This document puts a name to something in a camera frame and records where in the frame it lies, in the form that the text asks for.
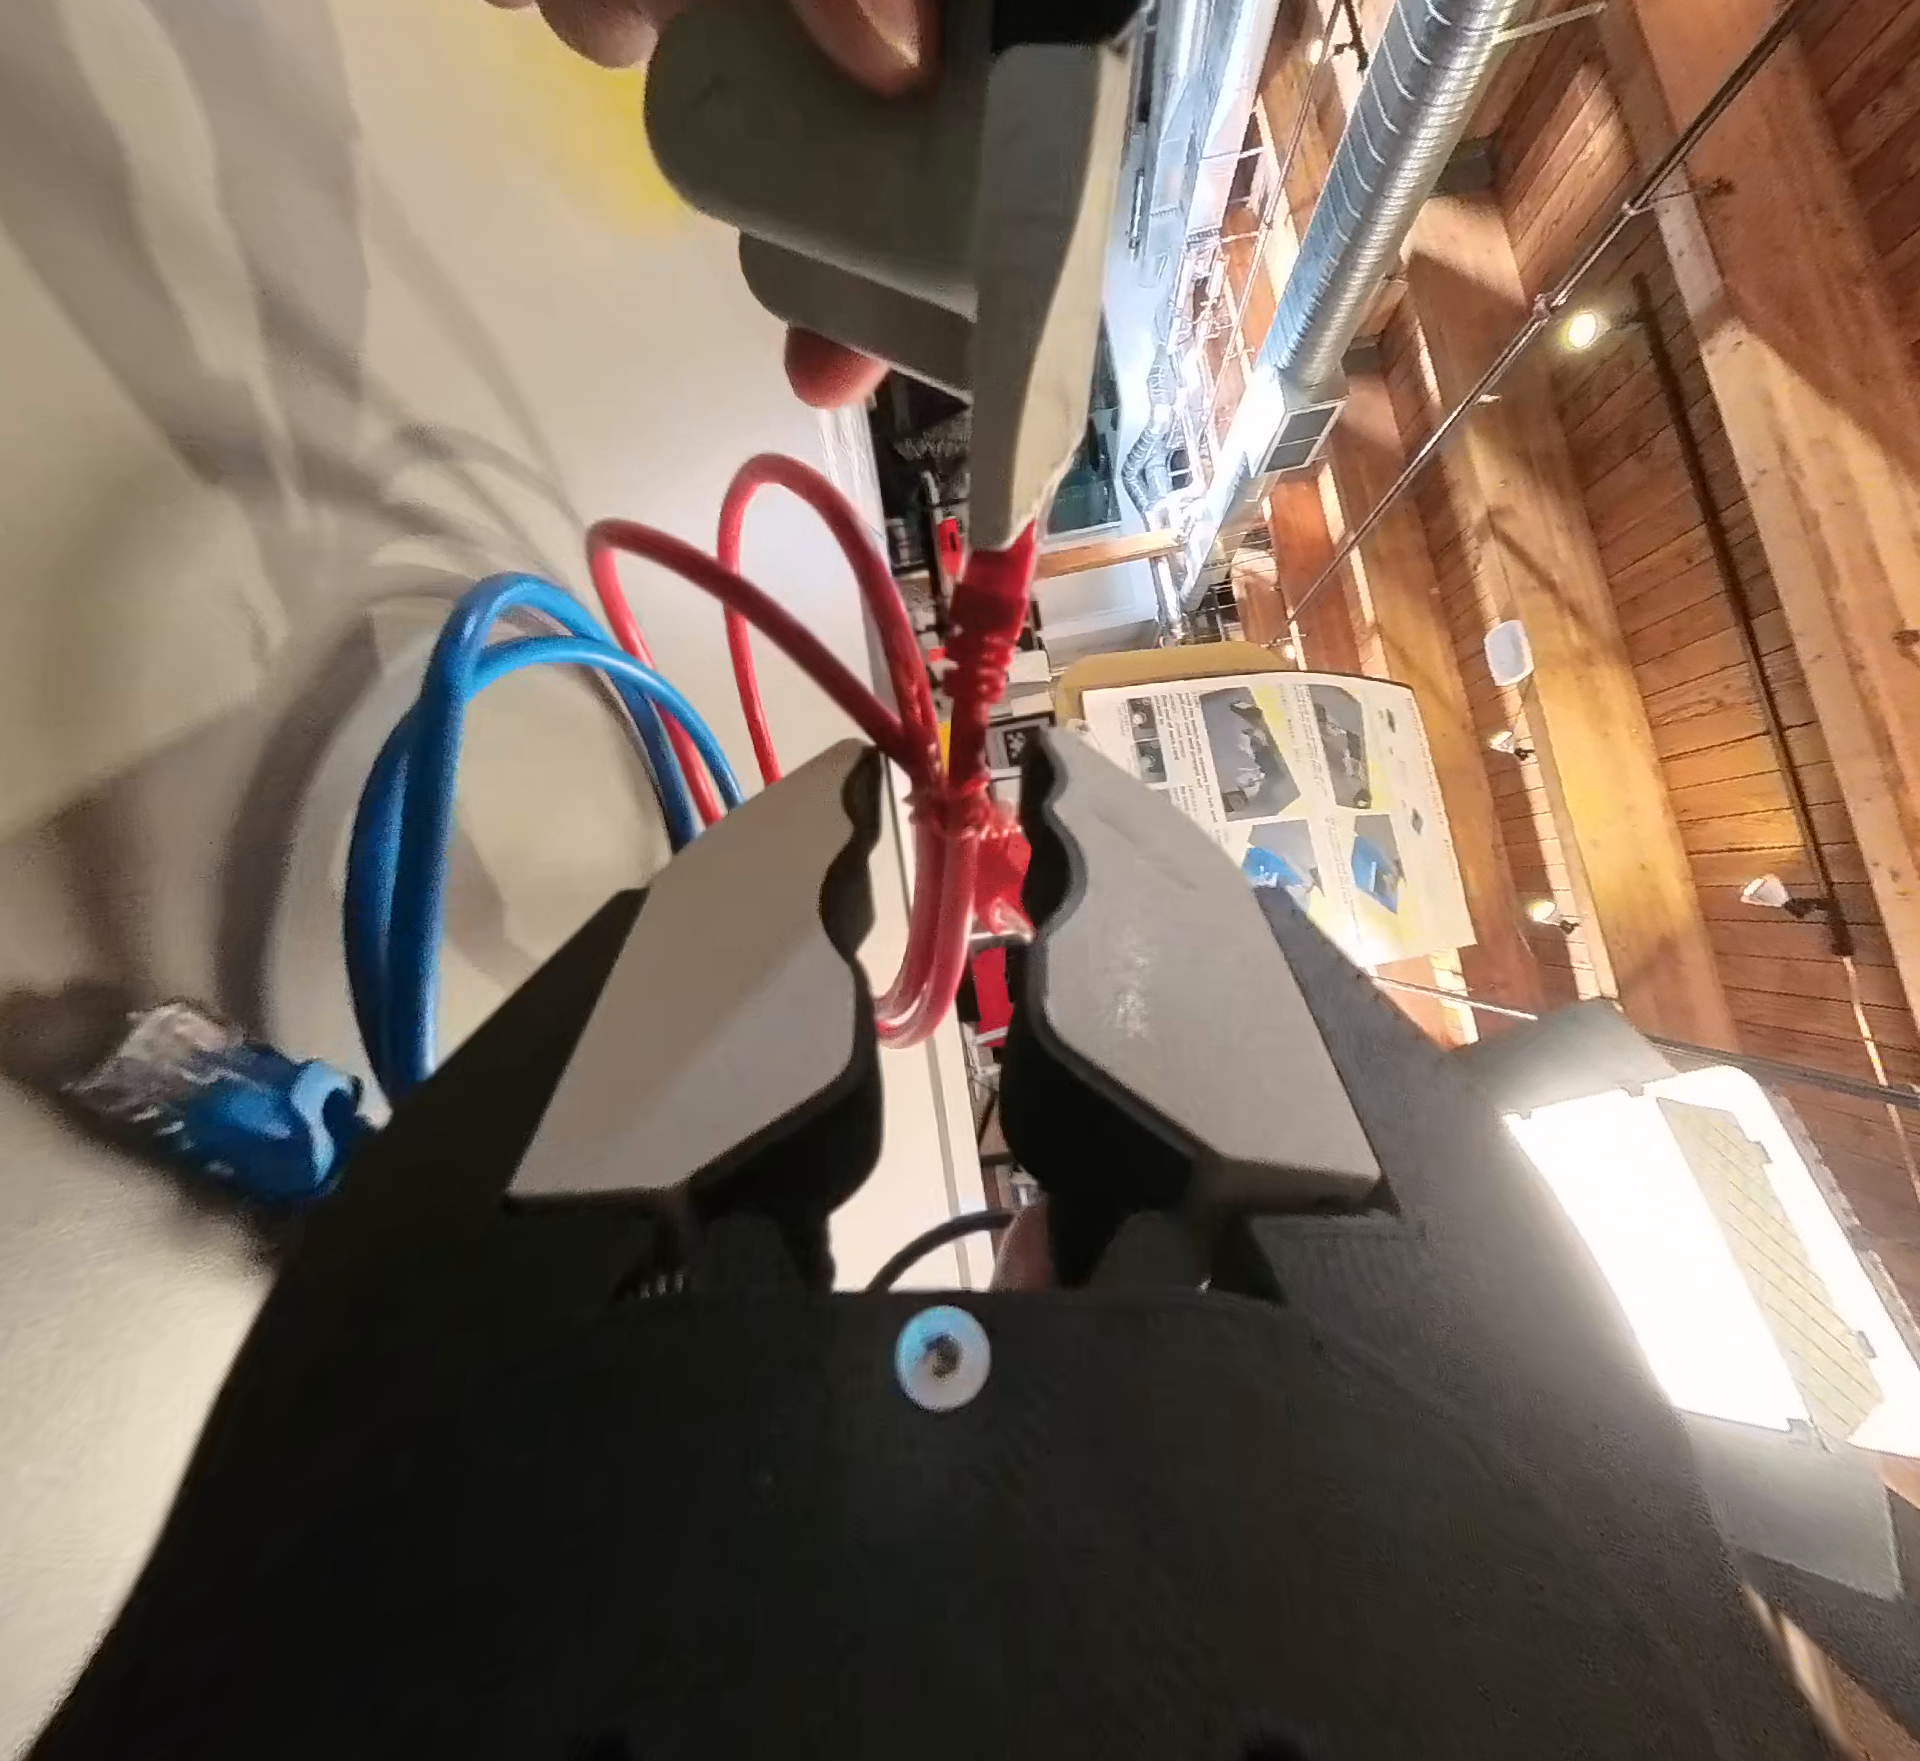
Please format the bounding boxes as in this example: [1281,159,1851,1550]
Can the bright light panel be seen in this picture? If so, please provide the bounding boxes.
[1500,1062,1896,1462]

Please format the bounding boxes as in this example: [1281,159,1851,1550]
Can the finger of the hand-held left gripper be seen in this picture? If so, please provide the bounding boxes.
[969,40,1142,551]

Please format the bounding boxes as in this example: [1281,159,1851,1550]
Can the blue ethernet cable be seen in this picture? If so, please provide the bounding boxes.
[65,571,748,1212]

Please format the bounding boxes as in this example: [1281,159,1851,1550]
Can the printed poster board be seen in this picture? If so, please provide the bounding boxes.
[1053,643,1481,1011]

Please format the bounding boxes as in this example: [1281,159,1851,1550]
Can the large silver ventilation duct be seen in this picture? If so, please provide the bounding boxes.
[1255,0,1595,392]

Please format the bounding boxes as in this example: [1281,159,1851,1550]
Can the red ethernet cable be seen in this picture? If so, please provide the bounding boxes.
[583,453,1039,1051]

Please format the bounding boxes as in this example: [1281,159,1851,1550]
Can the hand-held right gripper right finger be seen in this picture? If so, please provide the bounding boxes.
[994,722,1385,1291]

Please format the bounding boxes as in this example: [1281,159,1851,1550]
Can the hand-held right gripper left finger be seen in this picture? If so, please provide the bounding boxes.
[506,739,888,1276]

